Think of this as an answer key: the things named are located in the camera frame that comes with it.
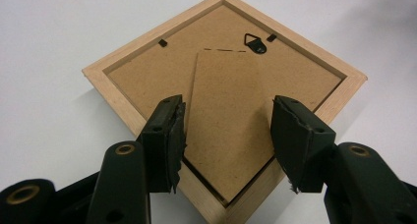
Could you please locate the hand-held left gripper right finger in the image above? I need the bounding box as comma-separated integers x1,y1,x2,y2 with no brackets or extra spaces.
269,94,337,195

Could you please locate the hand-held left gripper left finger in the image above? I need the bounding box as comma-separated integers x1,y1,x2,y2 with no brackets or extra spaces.
137,93,189,195

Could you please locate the wooden picture frame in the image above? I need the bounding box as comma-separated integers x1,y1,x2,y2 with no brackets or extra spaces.
82,0,368,224

